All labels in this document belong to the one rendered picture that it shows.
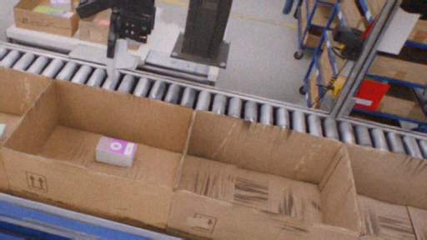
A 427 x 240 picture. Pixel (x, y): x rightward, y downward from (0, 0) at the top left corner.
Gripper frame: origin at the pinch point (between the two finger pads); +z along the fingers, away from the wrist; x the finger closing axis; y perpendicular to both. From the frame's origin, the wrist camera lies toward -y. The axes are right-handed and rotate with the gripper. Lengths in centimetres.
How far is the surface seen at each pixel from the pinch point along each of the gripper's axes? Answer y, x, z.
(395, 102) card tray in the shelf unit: 119, 110, 55
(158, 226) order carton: 17.7, -20.8, 26.8
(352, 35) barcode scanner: 69, 68, 9
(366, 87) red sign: 83, 69, 28
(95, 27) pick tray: -32, 82, 35
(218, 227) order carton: 30.7, -21.0, 21.6
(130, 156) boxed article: 5.9, -2.4, 24.9
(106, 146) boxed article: -1.3, -0.8, 25.0
